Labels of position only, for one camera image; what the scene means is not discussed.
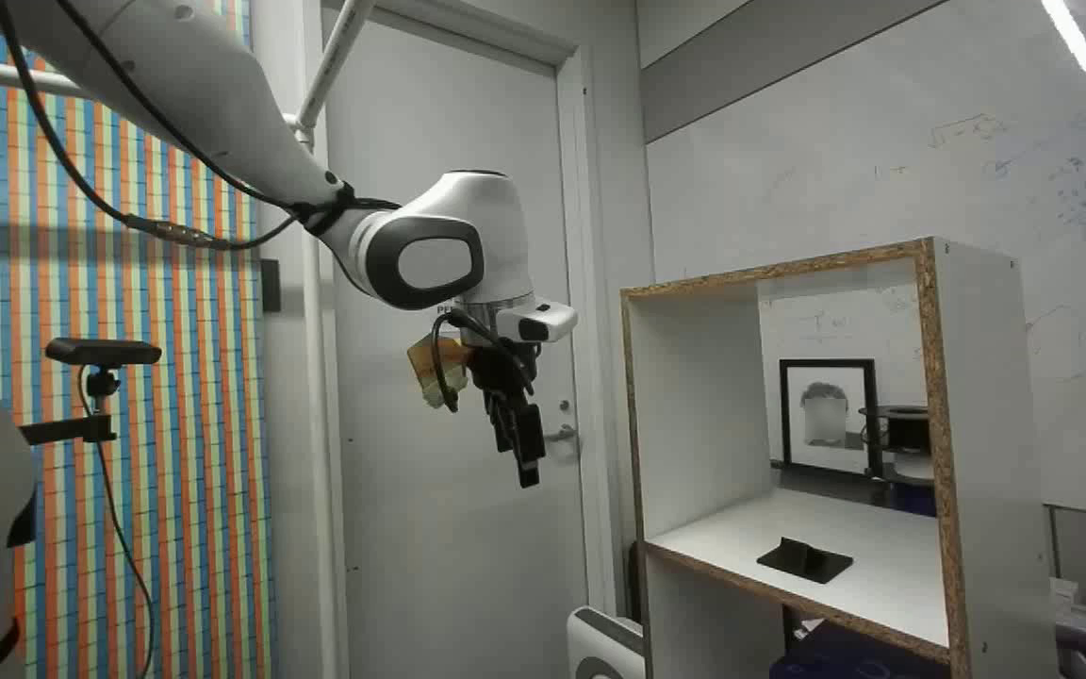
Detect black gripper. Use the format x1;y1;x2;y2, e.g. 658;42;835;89
460;330;552;494

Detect black square object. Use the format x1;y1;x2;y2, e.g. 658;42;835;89
756;535;856;589

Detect white chipboard shelf unit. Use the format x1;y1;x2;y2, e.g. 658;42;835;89
619;232;1064;679

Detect white door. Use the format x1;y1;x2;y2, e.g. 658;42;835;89
312;12;621;679

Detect yellow tape wad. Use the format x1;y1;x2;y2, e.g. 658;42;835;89
405;329;471;413

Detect white air purifier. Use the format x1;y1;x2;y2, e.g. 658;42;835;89
562;604;648;679

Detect black framed portrait picture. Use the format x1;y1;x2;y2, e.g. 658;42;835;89
778;353;884;480

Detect colourful striped curtain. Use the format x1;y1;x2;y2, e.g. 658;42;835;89
0;21;278;679

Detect white light strip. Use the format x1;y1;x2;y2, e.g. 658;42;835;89
1036;0;1086;108

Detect metal door handle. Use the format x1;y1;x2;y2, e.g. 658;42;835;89
543;423;586;466

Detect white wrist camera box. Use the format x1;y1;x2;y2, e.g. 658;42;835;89
494;299;582;346

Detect black device behind frame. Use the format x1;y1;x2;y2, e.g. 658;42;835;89
874;403;939;491

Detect black camera on stand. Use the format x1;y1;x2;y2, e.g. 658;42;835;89
21;330;165;679

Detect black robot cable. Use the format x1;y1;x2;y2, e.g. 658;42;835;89
0;0;405;252

